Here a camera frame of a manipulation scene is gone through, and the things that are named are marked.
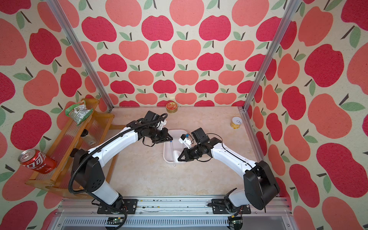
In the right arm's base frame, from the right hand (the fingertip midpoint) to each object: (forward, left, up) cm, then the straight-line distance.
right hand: (179, 162), depth 78 cm
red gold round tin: (+51, +13, -8) cm, 53 cm away
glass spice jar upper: (+4, +51, +13) cm, 52 cm away
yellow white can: (+38, -37, -7) cm, 53 cm away
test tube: (+6, +5, +2) cm, 8 cm away
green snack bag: (+12, +54, +22) cm, 59 cm away
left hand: (+10, +5, +5) cm, 12 cm away
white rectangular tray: (+11, +3, +10) cm, 16 cm away
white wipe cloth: (+4, +2, +2) cm, 5 cm away
